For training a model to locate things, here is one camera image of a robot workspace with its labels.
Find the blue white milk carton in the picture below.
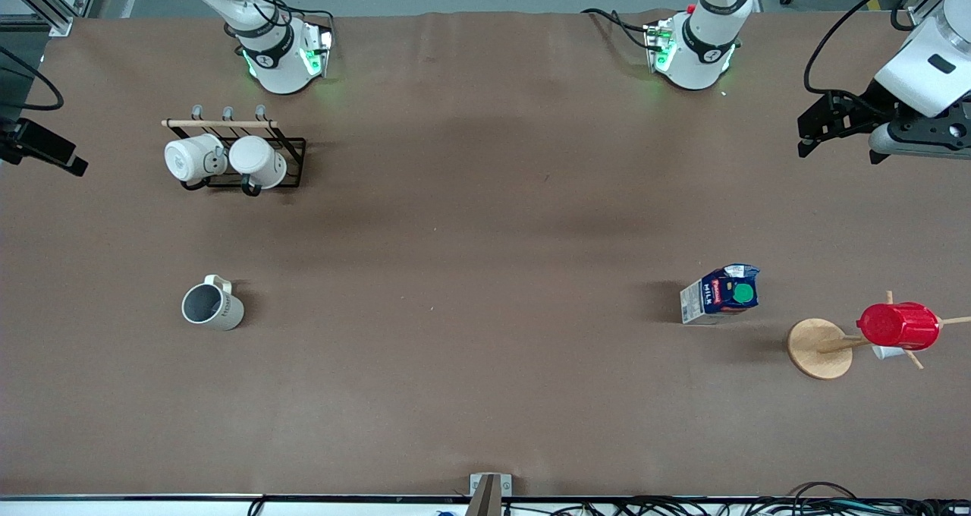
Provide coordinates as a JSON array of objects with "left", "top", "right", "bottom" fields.
[{"left": 679, "top": 263, "right": 762, "bottom": 326}]

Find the beige mug grey inside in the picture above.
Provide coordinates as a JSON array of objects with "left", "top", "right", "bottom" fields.
[{"left": 181, "top": 274, "right": 246, "bottom": 332}]

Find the red plastic cup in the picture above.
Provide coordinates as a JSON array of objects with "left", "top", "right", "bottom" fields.
[{"left": 856, "top": 301, "right": 942, "bottom": 352}]

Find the white hanging mug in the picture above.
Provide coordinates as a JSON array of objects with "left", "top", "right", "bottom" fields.
[
  {"left": 164, "top": 134, "right": 228, "bottom": 184},
  {"left": 228, "top": 135, "right": 288, "bottom": 197}
]

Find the wooden mug tree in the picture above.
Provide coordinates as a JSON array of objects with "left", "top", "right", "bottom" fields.
[{"left": 786, "top": 290, "right": 971, "bottom": 382}]

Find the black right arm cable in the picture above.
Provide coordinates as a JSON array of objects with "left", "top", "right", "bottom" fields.
[{"left": 0, "top": 44, "right": 66, "bottom": 113}]

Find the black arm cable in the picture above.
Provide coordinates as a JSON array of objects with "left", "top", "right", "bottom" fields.
[
  {"left": 803, "top": 0, "right": 925, "bottom": 96},
  {"left": 0, "top": 44, "right": 66, "bottom": 113}
]

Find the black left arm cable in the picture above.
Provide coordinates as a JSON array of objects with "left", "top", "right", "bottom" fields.
[{"left": 803, "top": 0, "right": 925, "bottom": 96}]

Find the black base cable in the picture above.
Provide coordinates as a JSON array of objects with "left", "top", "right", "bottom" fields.
[{"left": 580, "top": 7, "right": 657, "bottom": 52}]

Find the black wire mug rack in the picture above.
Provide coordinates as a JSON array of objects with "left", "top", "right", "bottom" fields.
[{"left": 161, "top": 104, "right": 307, "bottom": 197}]

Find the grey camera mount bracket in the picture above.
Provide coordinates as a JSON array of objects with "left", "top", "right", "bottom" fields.
[{"left": 468, "top": 472, "right": 514, "bottom": 516}]

